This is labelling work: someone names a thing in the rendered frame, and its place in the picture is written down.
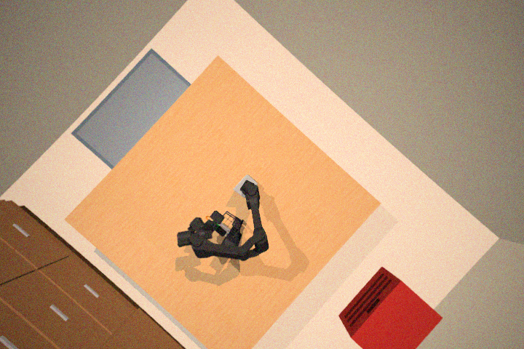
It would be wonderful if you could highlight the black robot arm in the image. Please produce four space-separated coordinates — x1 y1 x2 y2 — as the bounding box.
177 180 269 262

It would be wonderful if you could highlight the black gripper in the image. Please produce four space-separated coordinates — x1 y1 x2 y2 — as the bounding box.
202 210 225 234

